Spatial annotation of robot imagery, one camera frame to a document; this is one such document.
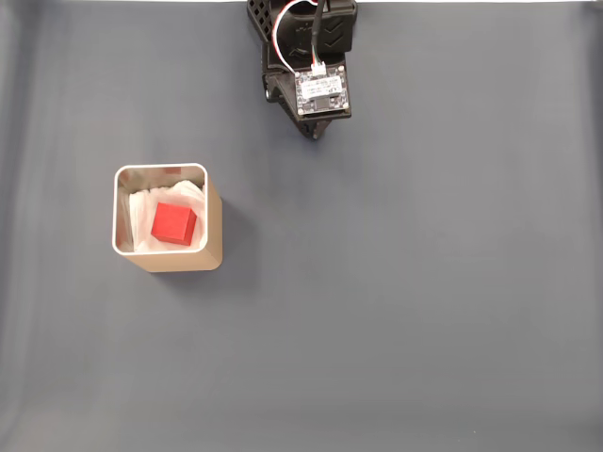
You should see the red cube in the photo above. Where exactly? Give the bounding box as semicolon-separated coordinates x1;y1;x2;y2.
150;202;199;247

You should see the tan square open box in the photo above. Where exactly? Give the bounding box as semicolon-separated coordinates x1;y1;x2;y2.
111;162;224;274

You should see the white crumpled tissue paper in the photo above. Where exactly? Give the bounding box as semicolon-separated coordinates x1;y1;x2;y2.
125;177;208;253

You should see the bare camera circuit board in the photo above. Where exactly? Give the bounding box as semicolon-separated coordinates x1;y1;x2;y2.
294;66;353;120

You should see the white and red wire bundle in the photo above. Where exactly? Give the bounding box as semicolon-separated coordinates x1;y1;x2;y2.
272;0;318;74

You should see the black camera cable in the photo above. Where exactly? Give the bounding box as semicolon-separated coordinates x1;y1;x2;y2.
308;0;330;78

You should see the silver metal table frame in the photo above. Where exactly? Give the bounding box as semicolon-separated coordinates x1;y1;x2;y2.
0;0;603;5

